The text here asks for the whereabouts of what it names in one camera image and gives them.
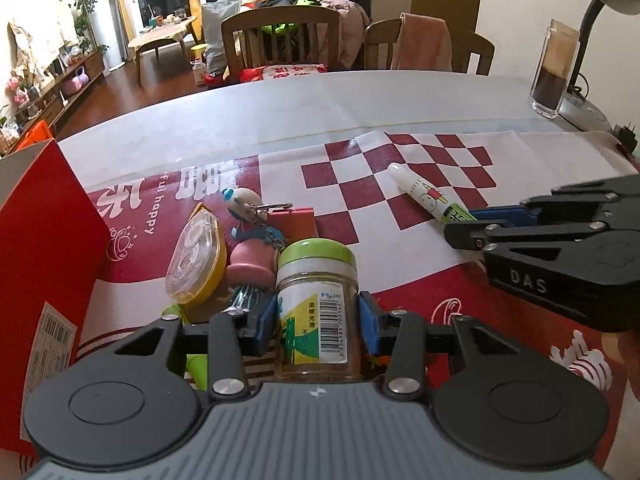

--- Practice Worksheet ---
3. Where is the white green glue tube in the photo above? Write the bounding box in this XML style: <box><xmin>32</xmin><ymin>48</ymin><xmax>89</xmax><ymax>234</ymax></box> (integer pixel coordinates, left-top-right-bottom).
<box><xmin>386</xmin><ymin>162</ymin><xmax>475</xmax><ymax>223</ymax></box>

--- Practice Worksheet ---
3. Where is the green-lid spice jar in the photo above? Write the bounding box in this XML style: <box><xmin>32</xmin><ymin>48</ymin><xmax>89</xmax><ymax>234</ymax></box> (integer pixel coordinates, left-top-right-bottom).
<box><xmin>276</xmin><ymin>238</ymin><xmax>361</xmax><ymax>382</ymax></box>

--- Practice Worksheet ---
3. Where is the pink figurine toy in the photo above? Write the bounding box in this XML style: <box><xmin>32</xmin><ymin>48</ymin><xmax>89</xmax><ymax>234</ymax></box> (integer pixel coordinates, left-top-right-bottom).
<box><xmin>221</xmin><ymin>188</ymin><xmax>293</xmax><ymax>313</ymax></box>

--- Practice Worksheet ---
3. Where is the yellow correction tape dispenser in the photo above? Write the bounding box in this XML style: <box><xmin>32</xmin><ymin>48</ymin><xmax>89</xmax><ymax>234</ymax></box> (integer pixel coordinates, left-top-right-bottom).
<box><xmin>165</xmin><ymin>203</ymin><xmax>228</xmax><ymax>307</ymax></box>

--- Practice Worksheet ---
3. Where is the glass jar with dark contents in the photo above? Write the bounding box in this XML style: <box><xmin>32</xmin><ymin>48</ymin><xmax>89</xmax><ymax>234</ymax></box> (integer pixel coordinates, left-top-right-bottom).
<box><xmin>529</xmin><ymin>18</ymin><xmax>579</xmax><ymax>119</ymax></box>

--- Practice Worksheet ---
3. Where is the pink cloth on chair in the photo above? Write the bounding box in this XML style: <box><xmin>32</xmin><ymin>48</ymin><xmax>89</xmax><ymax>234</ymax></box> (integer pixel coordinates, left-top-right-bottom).
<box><xmin>390</xmin><ymin>13</ymin><xmax>452</xmax><ymax>72</ymax></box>

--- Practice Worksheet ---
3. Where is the red white cardboard box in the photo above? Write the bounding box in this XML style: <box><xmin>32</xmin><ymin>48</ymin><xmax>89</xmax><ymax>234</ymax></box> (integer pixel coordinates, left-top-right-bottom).
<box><xmin>1</xmin><ymin>140</ymin><xmax>110</xmax><ymax>455</ymax></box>

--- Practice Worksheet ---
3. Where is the wooden chair with pink cloth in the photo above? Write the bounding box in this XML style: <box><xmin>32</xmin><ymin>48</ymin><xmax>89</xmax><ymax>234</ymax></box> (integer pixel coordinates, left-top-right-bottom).
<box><xmin>362</xmin><ymin>13</ymin><xmax>495</xmax><ymax>76</ymax></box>

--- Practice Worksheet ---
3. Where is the desk lamp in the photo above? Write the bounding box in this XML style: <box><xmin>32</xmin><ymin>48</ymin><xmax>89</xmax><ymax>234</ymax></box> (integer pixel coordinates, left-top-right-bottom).
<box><xmin>561</xmin><ymin>0</ymin><xmax>639</xmax><ymax>131</ymax></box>

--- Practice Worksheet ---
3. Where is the red patterned seat cushion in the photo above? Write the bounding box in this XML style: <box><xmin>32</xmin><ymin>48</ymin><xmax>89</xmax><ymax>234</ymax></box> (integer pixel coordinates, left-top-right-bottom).
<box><xmin>239</xmin><ymin>64</ymin><xmax>328</xmax><ymax>82</ymax></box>

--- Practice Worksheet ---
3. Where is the sofa with clothes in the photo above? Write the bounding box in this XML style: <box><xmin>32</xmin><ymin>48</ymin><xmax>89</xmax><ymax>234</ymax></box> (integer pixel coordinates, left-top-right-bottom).
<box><xmin>249</xmin><ymin>0</ymin><xmax>374</xmax><ymax>68</ymax></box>

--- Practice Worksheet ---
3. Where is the wooden chair with cushion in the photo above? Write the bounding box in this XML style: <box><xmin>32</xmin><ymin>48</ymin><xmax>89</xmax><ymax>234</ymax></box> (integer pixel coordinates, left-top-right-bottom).
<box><xmin>221</xmin><ymin>6</ymin><xmax>340</xmax><ymax>84</ymax></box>

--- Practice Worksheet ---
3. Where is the orange gift box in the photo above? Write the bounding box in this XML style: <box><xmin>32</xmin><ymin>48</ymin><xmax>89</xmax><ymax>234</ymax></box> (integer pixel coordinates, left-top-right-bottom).
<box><xmin>15</xmin><ymin>119</ymin><xmax>53</xmax><ymax>151</ymax></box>

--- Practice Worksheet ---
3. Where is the wooden TV console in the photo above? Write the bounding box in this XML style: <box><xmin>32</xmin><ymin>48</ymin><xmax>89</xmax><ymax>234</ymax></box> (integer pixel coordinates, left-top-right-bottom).
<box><xmin>1</xmin><ymin>51</ymin><xmax>105</xmax><ymax>156</ymax></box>

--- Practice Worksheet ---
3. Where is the yellow giraffe toy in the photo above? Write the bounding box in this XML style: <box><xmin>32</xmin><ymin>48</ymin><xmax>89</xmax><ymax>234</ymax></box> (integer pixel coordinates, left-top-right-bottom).
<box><xmin>188</xmin><ymin>0</ymin><xmax>204</xmax><ymax>44</ymax></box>

